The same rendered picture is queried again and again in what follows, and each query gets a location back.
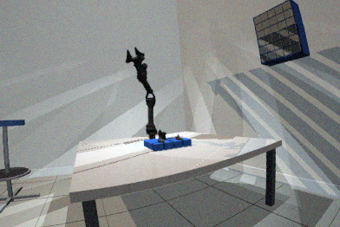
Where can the blue flat deck plate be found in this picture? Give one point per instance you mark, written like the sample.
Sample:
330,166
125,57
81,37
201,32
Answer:
161,144

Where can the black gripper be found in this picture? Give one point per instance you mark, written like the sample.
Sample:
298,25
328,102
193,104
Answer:
130,59

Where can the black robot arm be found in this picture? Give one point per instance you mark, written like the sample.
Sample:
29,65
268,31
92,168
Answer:
142,77

